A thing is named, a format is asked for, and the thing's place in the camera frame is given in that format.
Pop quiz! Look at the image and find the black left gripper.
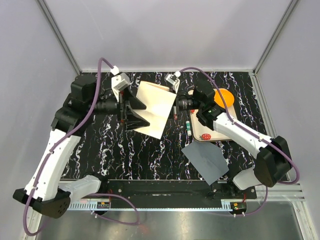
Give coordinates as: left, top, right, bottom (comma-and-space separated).
86, 85, 150, 130

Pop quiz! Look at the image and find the white green glue stick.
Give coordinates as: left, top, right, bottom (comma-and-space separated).
185, 120, 192, 137

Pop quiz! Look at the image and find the beige lined letter paper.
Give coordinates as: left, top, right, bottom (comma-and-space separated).
135, 81, 177, 139

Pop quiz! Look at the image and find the grey paper envelope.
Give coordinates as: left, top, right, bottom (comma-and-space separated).
181, 141, 229, 185

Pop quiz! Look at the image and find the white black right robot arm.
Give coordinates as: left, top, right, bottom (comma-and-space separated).
173, 86, 294, 199

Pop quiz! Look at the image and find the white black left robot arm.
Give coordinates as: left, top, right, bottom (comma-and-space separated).
13, 72, 150, 219

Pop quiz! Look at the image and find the strawberry pattern tray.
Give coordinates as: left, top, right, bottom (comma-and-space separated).
189, 97, 238, 143

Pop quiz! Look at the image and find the orange bowl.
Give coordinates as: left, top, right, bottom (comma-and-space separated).
214, 88, 235, 108

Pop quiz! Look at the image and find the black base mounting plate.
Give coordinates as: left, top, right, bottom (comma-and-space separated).
102, 180, 257, 210

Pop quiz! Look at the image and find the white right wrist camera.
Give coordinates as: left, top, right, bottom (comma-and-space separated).
164, 71, 181, 88

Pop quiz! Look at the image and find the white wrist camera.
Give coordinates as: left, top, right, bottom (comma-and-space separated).
164, 71, 181, 88
110, 65, 130, 102

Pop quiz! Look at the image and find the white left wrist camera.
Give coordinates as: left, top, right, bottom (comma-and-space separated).
110, 65, 130, 102

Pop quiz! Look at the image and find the white slotted cable duct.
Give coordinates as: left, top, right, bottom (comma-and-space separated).
67, 199, 111, 211

